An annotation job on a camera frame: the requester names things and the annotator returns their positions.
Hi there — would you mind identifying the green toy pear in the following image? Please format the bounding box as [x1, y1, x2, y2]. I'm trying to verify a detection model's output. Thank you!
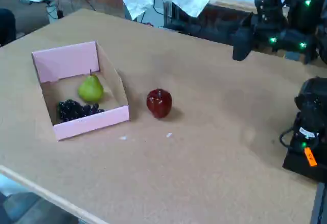
[77, 69, 105, 104]

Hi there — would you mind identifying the pink cardboard box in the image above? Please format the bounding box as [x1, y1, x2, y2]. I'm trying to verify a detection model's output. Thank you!
[31, 40, 130, 142]

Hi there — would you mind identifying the red toy apple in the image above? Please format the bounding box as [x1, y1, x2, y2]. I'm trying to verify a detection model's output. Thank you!
[146, 88, 173, 119]

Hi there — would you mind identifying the black toy grapes bunch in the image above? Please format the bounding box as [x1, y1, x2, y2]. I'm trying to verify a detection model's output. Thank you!
[56, 99, 106, 123]

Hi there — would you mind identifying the wooden workbench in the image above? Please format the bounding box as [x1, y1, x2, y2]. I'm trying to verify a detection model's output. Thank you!
[208, 0, 258, 14]

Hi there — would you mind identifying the orange label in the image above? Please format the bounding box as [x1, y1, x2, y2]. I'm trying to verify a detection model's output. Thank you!
[303, 147, 318, 167]

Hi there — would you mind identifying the black chair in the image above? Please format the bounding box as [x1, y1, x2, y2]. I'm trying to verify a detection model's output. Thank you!
[0, 8, 16, 48]

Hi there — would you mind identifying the black base cable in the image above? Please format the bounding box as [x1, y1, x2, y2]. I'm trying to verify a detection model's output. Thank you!
[279, 128, 298, 149]

